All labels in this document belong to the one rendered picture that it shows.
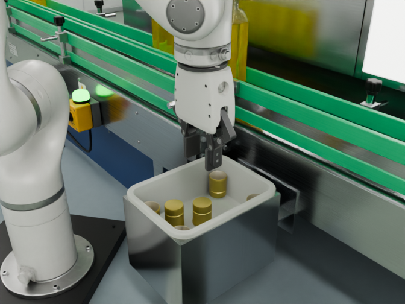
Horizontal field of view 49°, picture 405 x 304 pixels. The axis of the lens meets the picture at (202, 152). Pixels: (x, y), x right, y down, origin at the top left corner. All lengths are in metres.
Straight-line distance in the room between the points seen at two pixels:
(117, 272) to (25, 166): 0.32
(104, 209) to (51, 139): 0.38
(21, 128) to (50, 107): 0.09
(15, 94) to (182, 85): 0.26
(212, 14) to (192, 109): 0.19
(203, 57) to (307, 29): 0.39
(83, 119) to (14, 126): 0.47
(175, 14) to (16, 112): 0.32
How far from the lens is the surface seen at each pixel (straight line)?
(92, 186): 1.31
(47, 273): 0.97
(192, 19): 0.55
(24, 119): 0.76
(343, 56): 0.94
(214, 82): 0.65
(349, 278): 1.03
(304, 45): 0.99
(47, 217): 0.89
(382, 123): 0.82
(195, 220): 0.80
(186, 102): 0.70
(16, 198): 0.87
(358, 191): 0.77
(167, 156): 0.98
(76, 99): 1.21
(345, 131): 0.77
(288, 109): 0.83
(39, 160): 0.87
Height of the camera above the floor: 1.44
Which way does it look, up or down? 28 degrees down
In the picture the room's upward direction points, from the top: straight up
